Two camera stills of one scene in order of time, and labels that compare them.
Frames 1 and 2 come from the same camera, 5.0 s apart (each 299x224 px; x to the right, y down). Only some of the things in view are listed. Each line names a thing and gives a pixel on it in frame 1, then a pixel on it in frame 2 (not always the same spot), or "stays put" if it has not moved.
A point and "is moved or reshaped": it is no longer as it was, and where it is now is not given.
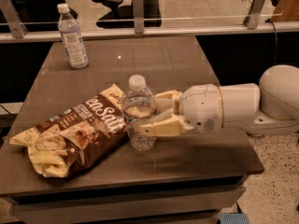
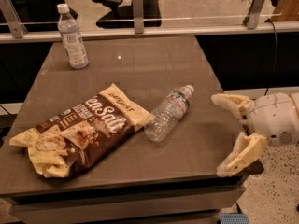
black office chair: [121, 16] stays put
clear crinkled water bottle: [139, 107] is moved or reshaped
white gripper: [201, 107] -> [271, 119]
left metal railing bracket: [17, 26] stays put
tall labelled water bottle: [72, 37] stays put
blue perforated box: [234, 218] stays put
